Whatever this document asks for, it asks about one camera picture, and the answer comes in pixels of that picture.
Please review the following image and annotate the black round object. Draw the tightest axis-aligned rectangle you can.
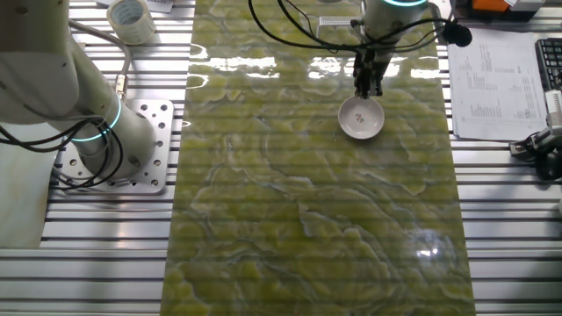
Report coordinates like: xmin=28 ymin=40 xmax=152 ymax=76
xmin=535 ymin=148 xmax=562 ymax=181

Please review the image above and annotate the grey metal clamp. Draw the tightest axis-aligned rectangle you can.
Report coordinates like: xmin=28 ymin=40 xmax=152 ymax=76
xmin=508 ymin=126 xmax=558 ymax=160

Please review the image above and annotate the printed table paper stack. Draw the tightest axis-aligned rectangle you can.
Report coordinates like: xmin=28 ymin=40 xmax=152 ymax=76
xmin=446 ymin=26 xmax=550 ymax=142

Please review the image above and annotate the silver mesh-covered device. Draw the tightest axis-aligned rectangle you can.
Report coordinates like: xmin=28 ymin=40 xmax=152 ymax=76
xmin=544 ymin=90 xmax=562 ymax=129

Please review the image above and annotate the grey box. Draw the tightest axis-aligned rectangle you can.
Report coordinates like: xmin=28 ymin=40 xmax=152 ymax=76
xmin=508 ymin=0 xmax=545 ymax=12

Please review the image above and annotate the white mesh rack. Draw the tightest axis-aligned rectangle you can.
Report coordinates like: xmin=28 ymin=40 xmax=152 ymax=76
xmin=316 ymin=16 xmax=364 ymax=37

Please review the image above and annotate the clear packing tape roll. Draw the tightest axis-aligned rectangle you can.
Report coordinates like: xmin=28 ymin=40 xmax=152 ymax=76
xmin=106 ymin=0 xmax=157 ymax=47

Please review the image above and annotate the orange box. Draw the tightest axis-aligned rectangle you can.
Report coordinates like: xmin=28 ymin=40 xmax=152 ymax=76
xmin=472 ymin=0 xmax=510 ymax=13

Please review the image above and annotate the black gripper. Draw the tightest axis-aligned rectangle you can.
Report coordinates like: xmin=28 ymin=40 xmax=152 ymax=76
xmin=353 ymin=47 xmax=390 ymax=99

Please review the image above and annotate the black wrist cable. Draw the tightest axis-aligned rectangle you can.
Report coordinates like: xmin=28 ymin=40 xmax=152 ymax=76
xmin=248 ymin=0 xmax=458 ymax=54

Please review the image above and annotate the white plate with flower print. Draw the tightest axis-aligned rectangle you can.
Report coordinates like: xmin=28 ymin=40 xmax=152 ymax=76
xmin=337 ymin=96 xmax=385 ymax=140

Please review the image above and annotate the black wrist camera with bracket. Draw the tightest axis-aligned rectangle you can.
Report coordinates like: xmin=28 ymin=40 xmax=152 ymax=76
xmin=440 ymin=19 xmax=474 ymax=48

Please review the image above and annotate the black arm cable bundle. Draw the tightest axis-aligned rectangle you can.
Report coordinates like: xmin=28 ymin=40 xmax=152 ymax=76
xmin=0 ymin=116 xmax=125 ymax=192

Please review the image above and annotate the green marble pattern mat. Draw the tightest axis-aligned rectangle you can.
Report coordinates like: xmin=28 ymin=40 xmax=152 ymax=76
xmin=160 ymin=0 xmax=478 ymax=316

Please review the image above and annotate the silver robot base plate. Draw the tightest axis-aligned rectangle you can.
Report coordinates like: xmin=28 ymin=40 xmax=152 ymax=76
xmin=56 ymin=98 xmax=176 ymax=196

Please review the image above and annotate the grey conduit hose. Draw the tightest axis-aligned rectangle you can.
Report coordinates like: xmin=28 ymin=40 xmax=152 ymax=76
xmin=68 ymin=19 xmax=133 ymax=102

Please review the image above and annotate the black keyboard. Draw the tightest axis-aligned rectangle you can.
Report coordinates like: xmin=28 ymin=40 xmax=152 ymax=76
xmin=534 ymin=38 xmax=562 ymax=93

